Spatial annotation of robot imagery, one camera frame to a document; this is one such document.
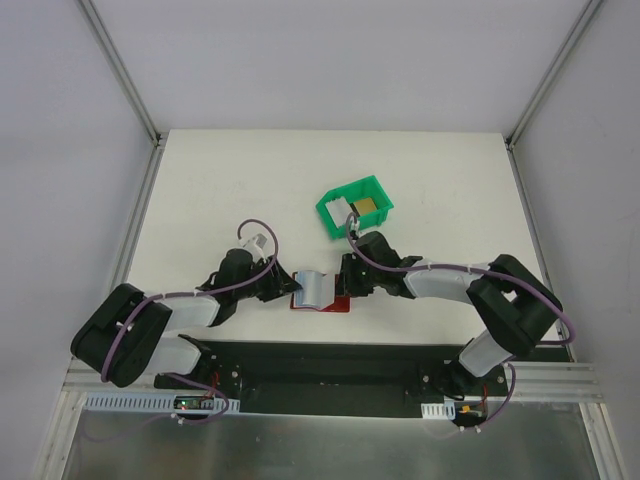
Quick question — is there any red leather card holder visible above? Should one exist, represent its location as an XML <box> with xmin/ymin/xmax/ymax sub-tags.
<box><xmin>290</xmin><ymin>270</ymin><xmax>351</xmax><ymax>313</ymax></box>

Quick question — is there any green plastic bin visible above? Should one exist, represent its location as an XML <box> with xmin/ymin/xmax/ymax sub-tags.
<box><xmin>315</xmin><ymin>175</ymin><xmax>394</xmax><ymax>240</ymax></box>

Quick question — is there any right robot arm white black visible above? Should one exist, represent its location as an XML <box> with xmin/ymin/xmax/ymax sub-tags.
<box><xmin>340</xmin><ymin>231</ymin><xmax>568</xmax><ymax>395</ymax></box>

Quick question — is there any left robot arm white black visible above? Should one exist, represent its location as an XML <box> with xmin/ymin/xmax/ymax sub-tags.
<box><xmin>70</xmin><ymin>248</ymin><xmax>302</xmax><ymax>389</ymax></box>

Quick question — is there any gold card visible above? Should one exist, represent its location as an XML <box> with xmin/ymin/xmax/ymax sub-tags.
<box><xmin>351</xmin><ymin>197</ymin><xmax>378</xmax><ymax>217</ymax></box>

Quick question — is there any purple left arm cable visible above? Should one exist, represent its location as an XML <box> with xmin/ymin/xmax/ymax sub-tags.
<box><xmin>82</xmin><ymin>218</ymin><xmax>281</xmax><ymax>441</ymax></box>

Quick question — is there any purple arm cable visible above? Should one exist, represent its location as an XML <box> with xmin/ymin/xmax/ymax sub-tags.
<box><xmin>345</xmin><ymin>213</ymin><xmax>577</xmax><ymax>441</ymax></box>
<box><xmin>82</xmin><ymin>218</ymin><xmax>281</xmax><ymax>441</ymax></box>

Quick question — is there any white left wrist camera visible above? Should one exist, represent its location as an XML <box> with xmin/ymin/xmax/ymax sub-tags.
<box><xmin>240</xmin><ymin>233</ymin><xmax>267</xmax><ymax>256</ymax></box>

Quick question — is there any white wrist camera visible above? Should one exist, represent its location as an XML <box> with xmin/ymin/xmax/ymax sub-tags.
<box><xmin>349</xmin><ymin>220</ymin><xmax>360</xmax><ymax>239</ymax></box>
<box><xmin>240</xmin><ymin>233</ymin><xmax>267</xmax><ymax>256</ymax></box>

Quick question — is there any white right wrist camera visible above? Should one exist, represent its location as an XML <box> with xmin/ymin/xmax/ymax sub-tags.
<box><xmin>349</xmin><ymin>220</ymin><xmax>360</xmax><ymax>239</ymax></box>

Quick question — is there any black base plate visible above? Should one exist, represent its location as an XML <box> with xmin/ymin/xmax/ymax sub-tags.
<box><xmin>152</xmin><ymin>340</ymin><xmax>506</xmax><ymax>415</ymax></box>

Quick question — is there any right white cable duct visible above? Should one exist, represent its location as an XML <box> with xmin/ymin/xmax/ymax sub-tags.
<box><xmin>421</xmin><ymin>401</ymin><xmax>456</xmax><ymax>421</ymax></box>

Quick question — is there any white cable duct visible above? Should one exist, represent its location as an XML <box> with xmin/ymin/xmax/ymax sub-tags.
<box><xmin>85</xmin><ymin>393</ymin><xmax>240</xmax><ymax>415</ymax></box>
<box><xmin>421</xmin><ymin>401</ymin><xmax>456</xmax><ymax>421</ymax></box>

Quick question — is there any left white cable duct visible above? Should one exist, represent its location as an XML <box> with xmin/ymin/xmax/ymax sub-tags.
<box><xmin>85</xmin><ymin>393</ymin><xmax>240</xmax><ymax>415</ymax></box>

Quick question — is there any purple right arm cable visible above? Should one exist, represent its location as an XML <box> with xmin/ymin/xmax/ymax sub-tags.
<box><xmin>345</xmin><ymin>213</ymin><xmax>577</xmax><ymax>441</ymax></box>

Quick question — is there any left aluminium frame post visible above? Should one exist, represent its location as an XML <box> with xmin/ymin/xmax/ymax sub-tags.
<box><xmin>75</xmin><ymin>0</ymin><xmax>163</xmax><ymax>147</ymax></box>

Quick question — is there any aluminium frame post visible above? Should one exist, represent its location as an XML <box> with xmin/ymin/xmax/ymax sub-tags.
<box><xmin>75</xmin><ymin>0</ymin><xmax>163</xmax><ymax>147</ymax></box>
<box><xmin>505</xmin><ymin>0</ymin><xmax>606</xmax><ymax>151</ymax></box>

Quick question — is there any right aluminium frame post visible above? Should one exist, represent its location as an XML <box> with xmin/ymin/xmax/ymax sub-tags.
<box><xmin>505</xmin><ymin>0</ymin><xmax>606</xmax><ymax>151</ymax></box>

